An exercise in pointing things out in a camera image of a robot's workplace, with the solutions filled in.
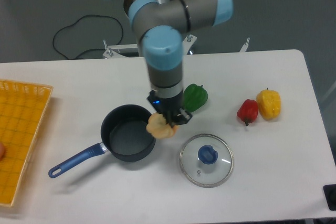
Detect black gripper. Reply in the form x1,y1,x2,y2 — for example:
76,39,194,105
147,90,193,126

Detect round golden bread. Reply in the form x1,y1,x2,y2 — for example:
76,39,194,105
146,113,179,140

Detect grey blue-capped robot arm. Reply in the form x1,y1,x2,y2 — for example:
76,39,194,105
127,0,234,126

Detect green bell pepper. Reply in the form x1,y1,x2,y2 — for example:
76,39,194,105
183,83,208,112

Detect glass lid with blue knob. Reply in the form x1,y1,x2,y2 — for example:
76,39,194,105
179,133,234,188

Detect red bell pepper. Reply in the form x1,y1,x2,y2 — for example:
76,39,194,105
237,99,258,126

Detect yellow bell pepper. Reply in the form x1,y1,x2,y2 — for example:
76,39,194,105
256,88,281,120

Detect yellow woven basket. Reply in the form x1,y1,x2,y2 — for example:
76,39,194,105
1,79,53,207

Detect black object at table corner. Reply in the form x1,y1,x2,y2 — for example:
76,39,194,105
323,184,336,211

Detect black pot with blue handle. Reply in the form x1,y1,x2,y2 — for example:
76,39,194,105
48,104,156,178

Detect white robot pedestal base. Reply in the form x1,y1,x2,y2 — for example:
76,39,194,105
102,0,251,59

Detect black floor cable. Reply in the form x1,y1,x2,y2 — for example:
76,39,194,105
52,14,124,60

